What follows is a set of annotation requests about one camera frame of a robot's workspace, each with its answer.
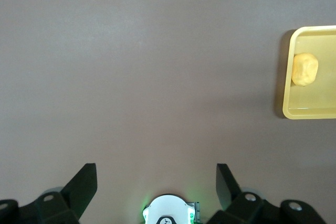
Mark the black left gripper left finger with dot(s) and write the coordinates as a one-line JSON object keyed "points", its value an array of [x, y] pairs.
{"points": [[52, 208]]}

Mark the small circuit board bracket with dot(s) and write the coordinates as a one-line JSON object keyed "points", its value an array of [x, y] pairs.
{"points": [[196, 212]]}

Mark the yellow plastic tray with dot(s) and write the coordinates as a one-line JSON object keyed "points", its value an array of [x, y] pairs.
{"points": [[315, 103]]}

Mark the brown table mat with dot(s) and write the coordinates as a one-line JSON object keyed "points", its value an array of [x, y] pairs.
{"points": [[131, 64]]}

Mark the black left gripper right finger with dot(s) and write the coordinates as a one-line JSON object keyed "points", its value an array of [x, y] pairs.
{"points": [[249, 208]]}

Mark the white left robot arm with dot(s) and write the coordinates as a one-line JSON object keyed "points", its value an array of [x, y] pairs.
{"points": [[168, 208]]}

